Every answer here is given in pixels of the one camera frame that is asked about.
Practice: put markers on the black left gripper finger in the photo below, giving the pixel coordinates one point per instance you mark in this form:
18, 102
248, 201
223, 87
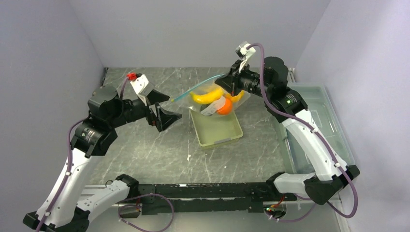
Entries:
156, 97
164, 118

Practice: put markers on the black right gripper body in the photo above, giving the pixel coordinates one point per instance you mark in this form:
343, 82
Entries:
248, 81

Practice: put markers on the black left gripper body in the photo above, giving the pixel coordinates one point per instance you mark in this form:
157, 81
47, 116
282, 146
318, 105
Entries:
130, 111

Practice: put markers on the yellow bell pepper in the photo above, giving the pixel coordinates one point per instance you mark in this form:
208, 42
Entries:
235, 98

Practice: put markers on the clear zip bag blue zipper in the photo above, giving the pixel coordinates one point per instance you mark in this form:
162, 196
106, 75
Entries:
204, 87

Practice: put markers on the orange tangerine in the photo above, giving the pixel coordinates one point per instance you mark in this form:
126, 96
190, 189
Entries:
226, 108

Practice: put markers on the yellow banana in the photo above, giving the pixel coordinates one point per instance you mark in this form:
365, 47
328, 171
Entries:
207, 98

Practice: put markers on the pale yellow plastic basket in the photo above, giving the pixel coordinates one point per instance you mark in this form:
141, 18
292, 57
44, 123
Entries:
213, 131

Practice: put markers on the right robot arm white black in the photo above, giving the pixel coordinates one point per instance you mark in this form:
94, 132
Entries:
331, 173

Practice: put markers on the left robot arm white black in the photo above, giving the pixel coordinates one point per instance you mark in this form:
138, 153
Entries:
88, 142

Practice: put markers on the clear plastic lidded container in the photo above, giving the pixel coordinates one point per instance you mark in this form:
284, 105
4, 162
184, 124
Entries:
319, 104

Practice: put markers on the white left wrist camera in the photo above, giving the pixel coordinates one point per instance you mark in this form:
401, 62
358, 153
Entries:
141, 86

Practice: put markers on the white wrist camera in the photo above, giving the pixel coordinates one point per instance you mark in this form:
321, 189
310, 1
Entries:
244, 54
141, 86

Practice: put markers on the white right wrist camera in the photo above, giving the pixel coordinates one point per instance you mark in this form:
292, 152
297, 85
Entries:
244, 54

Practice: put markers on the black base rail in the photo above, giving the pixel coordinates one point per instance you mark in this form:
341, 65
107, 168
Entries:
207, 197

